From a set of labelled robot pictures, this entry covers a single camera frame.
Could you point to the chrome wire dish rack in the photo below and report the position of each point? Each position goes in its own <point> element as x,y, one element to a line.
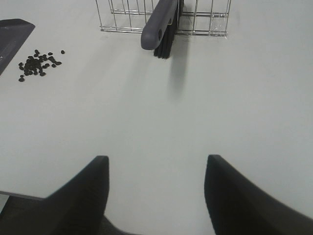
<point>198,17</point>

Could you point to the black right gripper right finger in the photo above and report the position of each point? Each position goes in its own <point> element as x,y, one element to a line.
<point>236,206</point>

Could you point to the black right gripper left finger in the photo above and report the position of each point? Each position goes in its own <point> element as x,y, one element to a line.
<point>77,208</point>

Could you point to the pile of coffee beans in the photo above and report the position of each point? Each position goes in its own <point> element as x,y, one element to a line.
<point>37,64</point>

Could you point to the purple plastic dustpan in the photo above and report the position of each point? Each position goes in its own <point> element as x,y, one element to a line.
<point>13,34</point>

